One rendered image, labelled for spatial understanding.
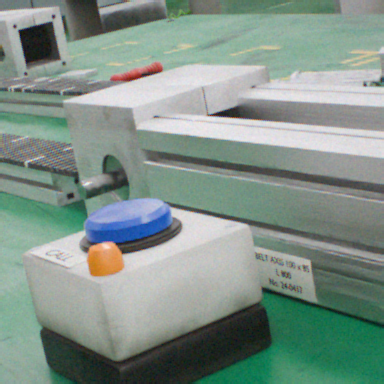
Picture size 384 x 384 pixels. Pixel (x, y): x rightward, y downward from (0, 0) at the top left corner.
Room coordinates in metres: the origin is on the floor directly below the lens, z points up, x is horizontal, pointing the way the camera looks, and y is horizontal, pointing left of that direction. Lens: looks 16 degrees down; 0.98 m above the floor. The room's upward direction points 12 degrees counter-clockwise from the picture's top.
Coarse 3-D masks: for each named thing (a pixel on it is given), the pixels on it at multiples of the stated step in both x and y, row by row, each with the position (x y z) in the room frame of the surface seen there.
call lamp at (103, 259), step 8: (96, 248) 0.44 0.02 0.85; (104, 248) 0.44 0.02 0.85; (112, 248) 0.44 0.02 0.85; (88, 256) 0.44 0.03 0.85; (96, 256) 0.44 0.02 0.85; (104, 256) 0.44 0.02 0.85; (112, 256) 0.44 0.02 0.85; (120, 256) 0.44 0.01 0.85; (88, 264) 0.44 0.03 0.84; (96, 264) 0.44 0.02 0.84; (104, 264) 0.44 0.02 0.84; (112, 264) 0.44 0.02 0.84; (120, 264) 0.44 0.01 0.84; (96, 272) 0.44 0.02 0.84; (104, 272) 0.44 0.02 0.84; (112, 272) 0.44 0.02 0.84
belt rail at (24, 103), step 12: (0, 96) 1.37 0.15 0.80; (12, 96) 1.34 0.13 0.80; (24, 96) 1.31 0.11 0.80; (36, 96) 1.28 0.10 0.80; (48, 96) 1.25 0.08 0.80; (60, 96) 1.22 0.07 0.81; (72, 96) 1.19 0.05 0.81; (0, 108) 1.38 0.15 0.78; (12, 108) 1.34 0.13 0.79; (24, 108) 1.31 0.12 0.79; (36, 108) 1.28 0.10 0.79; (48, 108) 1.25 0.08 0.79; (60, 108) 1.23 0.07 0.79
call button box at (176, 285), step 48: (144, 240) 0.46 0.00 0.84; (192, 240) 0.46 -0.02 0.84; (240, 240) 0.46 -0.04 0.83; (48, 288) 0.48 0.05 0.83; (96, 288) 0.43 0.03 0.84; (144, 288) 0.44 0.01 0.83; (192, 288) 0.45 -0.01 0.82; (240, 288) 0.46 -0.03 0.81; (48, 336) 0.49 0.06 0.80; (96, 336) 0.44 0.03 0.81; (144, 336) 0.44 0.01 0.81; (192, 336) 0.45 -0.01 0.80; (240, 336) 0.46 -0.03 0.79
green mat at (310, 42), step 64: (128, 64) 1.58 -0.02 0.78; (192, 64) 1.44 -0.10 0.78; (256, 64) 1.33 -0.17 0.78; (320, 64) 1.23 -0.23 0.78; (0, 128) 1.25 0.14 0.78; (64, 128) 1.16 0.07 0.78; (0, 192) 0.91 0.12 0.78; (0, 256) 0.71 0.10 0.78; (0, 320) 0.58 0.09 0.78; (320, 320) 0.49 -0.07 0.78
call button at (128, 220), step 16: (112, 208) 0.49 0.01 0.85; (128, 208) 0.48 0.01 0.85; (144, 208) 0.48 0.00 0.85; (160, 208) 0.47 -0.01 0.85; (96, 224) 0.47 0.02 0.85; (112, 224) 0.47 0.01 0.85; (128, 224) 0.46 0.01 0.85; (144, 224) 0.46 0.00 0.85; (160, 224) 0.47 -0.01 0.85; (96, 240) 0.47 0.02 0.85; (112, 240) 0.47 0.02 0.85; (128, 240) 0.46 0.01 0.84
